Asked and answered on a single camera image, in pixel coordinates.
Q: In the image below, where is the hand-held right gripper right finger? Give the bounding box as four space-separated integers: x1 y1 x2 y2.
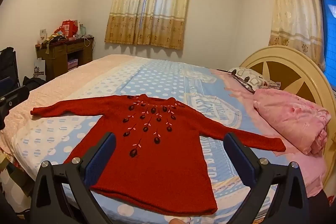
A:
223 132 310 224

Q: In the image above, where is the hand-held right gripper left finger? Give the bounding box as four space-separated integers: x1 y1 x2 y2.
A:
30 132 117 224

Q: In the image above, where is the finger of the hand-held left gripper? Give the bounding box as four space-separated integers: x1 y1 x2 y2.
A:
0 85 30 110
0 76 13 93

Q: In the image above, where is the red knitted sweater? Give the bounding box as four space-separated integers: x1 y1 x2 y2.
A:
31 94 286 216

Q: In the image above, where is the black bag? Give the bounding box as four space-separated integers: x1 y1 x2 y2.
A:
22 76 47 90

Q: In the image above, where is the white paper bag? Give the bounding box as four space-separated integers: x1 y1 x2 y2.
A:
34 59 46 81

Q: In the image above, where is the brown wooden desk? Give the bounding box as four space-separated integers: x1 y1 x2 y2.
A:
35 36 94 81

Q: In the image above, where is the green striped cloth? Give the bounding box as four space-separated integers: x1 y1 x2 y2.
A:
43 33 67 56

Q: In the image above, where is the pink folded quilt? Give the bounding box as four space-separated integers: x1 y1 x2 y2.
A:
253 88 332 156

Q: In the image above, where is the patterned pillow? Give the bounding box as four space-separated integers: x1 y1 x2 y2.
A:
228 67 281 93

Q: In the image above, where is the red gift bag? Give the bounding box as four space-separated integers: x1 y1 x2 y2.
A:
62 20 79 39

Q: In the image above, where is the polka dot bed sheet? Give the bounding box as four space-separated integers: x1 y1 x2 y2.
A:
0 54 327 224

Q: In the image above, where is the cream wooden headboard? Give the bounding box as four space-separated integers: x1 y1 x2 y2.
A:
239 46 336 188

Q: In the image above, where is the beige floral curtain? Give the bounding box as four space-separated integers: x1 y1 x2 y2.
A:
104 0 194 51
268 0 326 71

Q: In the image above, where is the blue glass window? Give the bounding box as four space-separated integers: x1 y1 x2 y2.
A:
311 0 336 80

